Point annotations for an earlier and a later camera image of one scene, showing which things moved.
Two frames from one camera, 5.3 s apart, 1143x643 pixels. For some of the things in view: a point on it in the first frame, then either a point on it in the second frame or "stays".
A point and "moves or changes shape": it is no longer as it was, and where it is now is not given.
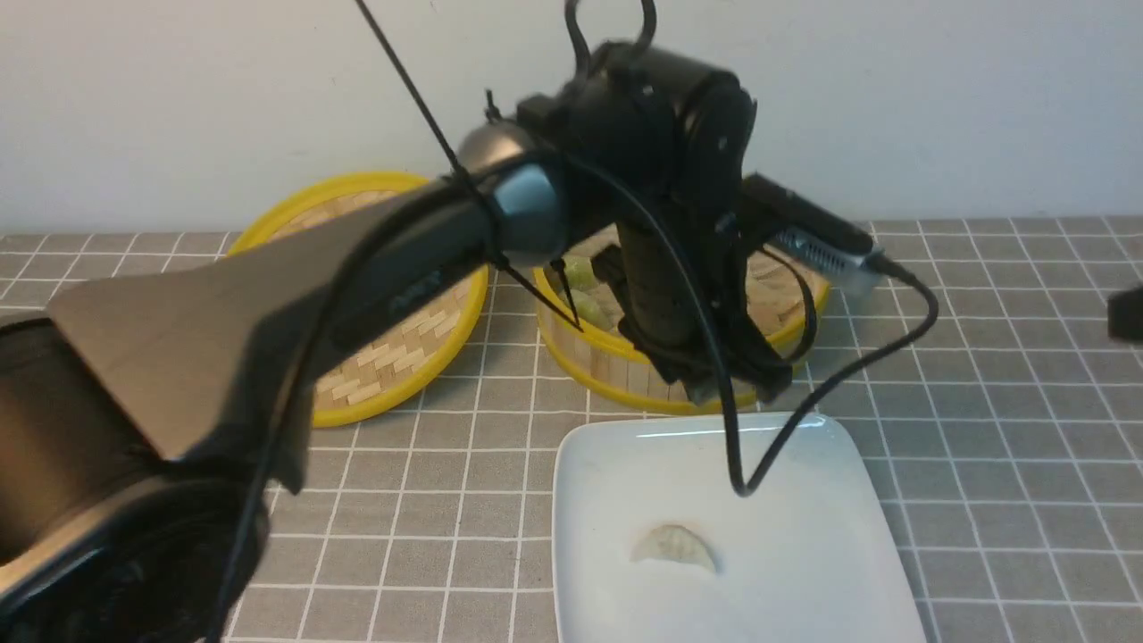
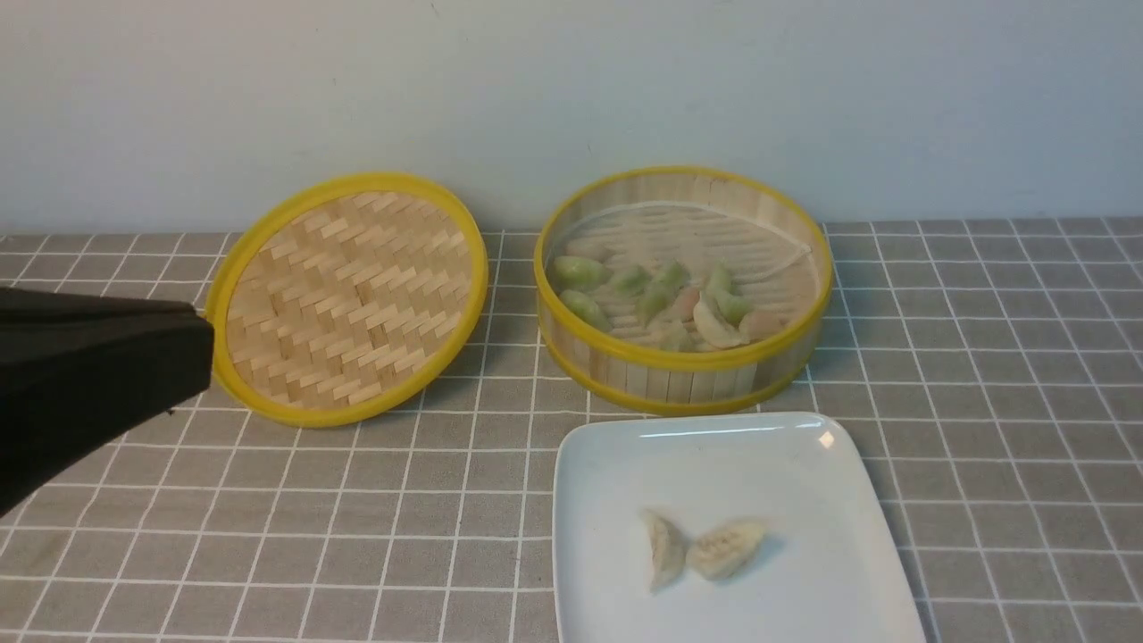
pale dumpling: (674, 542) moves or changes shape
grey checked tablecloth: (1006, 438) stays
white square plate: (807, 556) stays
